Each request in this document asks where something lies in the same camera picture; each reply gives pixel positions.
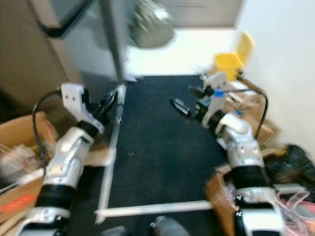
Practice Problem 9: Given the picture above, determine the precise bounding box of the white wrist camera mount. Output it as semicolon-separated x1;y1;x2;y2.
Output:
204;72;228;117
61;83;95;131

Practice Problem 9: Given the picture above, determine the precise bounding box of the white floor tape strip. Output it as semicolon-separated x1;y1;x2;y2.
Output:
95;200;213;220

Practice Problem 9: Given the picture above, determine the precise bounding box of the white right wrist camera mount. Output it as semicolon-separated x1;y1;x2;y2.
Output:
204;72;228;117

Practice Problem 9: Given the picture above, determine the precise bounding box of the grey robot foot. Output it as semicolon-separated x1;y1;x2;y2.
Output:
102;216;184;236

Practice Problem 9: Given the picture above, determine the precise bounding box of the black plastic bag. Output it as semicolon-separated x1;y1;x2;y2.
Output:
265;144;315;198

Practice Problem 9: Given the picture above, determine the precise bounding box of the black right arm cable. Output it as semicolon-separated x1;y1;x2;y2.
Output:
225;86;269;143

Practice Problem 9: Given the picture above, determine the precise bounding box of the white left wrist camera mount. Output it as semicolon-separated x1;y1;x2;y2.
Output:
61;83;95;131

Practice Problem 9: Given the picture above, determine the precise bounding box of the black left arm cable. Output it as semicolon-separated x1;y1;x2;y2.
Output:
31;90;64;174

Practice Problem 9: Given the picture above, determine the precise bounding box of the olive green bag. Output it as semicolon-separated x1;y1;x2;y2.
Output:
129;0;176;49

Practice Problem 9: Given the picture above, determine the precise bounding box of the grey metal pole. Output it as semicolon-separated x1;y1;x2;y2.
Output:
100;0;129;82

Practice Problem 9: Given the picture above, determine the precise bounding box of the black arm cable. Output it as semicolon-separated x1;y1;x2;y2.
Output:
31;90;64;174
225;86;269;143

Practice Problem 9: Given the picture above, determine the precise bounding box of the cardboard box with pink plastic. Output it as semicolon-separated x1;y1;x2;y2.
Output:
205;169;243;236

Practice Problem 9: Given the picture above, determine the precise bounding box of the cardboard box with orange label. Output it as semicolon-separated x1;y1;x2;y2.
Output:
0;112;61;236

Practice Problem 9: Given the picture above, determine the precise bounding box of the brown cabinet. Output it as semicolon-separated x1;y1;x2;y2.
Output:
0;0;82;123

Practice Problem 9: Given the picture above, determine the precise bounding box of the yellow rubbish bin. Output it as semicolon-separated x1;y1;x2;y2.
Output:
214;31;254;82

